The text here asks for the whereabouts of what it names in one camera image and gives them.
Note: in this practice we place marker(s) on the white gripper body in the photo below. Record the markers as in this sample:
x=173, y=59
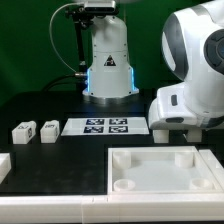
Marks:
x=168, y=112

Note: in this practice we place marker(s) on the white square tabletop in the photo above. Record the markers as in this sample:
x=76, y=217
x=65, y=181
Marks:
x=163, y=170

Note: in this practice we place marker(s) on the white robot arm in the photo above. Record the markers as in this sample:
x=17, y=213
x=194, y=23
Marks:
x=192, y=45

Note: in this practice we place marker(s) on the white sheet with tags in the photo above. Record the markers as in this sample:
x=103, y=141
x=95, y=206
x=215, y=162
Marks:
x=105, y=126

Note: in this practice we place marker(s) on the white obstacle fence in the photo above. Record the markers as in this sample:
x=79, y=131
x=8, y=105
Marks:
x=112, y=208

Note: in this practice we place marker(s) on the white block left edge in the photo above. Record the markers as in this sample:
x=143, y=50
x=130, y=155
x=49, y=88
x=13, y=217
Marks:
x=5, y=165

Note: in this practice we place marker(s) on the black camera on stand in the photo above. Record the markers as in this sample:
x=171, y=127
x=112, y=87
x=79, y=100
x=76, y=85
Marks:
x=83, y=16

